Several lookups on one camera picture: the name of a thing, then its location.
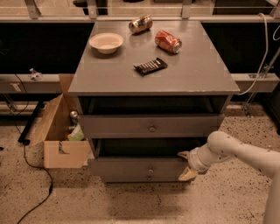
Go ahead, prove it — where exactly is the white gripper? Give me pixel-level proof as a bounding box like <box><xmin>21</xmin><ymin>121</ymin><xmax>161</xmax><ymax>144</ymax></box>
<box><xmin>177</xmin><ymin>147</ymin><xmax>210</xmax><ymax>181</ymax></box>

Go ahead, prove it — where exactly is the grey drawer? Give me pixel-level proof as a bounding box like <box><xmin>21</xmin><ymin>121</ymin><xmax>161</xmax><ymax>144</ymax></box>
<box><xmin>101</xmin><ymin>174</ymin><xmax>179</xmax><ymax>183</ymax></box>
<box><xmin>88</xmin><ymin>137</ymin><xmax>207</xmax><ymax>177</ymax></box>
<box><xmin>79</xmin><ymin>114</ymin><xmax>224</xmax><ymax>138</ymax></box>

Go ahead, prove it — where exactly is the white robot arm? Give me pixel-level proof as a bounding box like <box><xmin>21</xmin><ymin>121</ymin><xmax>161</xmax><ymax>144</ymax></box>
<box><xmin>178</xmin><ymin>131</ymin><xmax>280</xmax><ymax>224</ymax></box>

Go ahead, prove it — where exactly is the grey top drawer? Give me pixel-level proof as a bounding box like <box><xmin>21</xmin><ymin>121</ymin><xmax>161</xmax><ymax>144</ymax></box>
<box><xmin>79</xmin><ymin>114</ymin><xmax>224</xmax><ymax>138</ymax></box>

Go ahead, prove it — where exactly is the grey bottom drawer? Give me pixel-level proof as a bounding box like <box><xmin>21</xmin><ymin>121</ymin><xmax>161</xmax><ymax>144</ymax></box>
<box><xmin>101</xmin><ymin>174</ymin><xmax>179</xmax><ymax>183</ymax></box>

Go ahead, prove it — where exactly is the grey drawer cabinet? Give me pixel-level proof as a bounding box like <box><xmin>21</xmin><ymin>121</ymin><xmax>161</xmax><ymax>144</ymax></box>
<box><xmin>67</xmin><ymin>20</ymin><xmax>241</xmax><ymax>184</ymax></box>

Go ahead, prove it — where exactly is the green white bottle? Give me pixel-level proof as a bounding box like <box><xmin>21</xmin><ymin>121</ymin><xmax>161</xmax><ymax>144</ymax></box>
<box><xmin>67</xmin><ymin>124</ymin><xmax>85</xmax><ymax>141</ymax></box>

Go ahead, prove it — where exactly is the silver metal bottle top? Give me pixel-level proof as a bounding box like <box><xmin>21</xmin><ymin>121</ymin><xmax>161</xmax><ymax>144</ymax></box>
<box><xmin>69</xmin><ymin>110</ymin><xmax>79</xmax><ymax>125</ymax></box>

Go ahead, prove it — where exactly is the red soda can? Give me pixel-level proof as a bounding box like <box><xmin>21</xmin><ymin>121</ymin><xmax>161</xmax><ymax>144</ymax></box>
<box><xmin>155</xmin><ymin>30</ymin><xmax>182</xmax><ymax>53</ymax></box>

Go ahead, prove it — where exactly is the cardboard box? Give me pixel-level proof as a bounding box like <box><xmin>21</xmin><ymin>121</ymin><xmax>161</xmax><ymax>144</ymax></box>
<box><xmin>30</xmin><ymin>74</ymin><xmax>91</xmax><ymax>169</ymax></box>

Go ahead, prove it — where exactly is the white bowl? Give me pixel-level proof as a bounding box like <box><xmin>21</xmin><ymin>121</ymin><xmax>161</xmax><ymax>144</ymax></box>
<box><xmin>88</xmin><ymin>32</ymin><xmax>123</xmax><ymax>54</ymax></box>

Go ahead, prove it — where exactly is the gold soda can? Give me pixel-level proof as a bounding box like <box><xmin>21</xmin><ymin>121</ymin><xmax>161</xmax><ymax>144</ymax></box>
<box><xmin>129</xmin><ymin>15</ymin><xmax>153</xmax><ymax>34</ymax></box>

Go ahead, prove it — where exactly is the black metal floor bar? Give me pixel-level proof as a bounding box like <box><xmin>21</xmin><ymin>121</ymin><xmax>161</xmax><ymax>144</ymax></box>
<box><xmin>17</xmin><ymin>101</ymin><xmax>44</xmax><ymax>146</ymax></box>

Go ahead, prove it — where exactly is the small clear plastic object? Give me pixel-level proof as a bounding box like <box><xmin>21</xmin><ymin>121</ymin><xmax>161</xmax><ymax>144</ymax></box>
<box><xmin>30</xmin><ymin>68</ymin><xmax>43</xmax><ymax>81</ymax></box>

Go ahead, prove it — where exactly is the white hanging cable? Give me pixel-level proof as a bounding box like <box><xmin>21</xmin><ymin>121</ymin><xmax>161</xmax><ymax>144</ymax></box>
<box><xmin>235</xmin><ymin>12</ymin><xmax>270</xmax><ymax>96</ymax></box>

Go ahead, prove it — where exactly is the black floor cable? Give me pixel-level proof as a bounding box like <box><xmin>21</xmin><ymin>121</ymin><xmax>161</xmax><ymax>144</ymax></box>
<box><xmin>0</xmin><ymin>49</ymin><xmax>54</xmax><ymax>224</ymax></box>

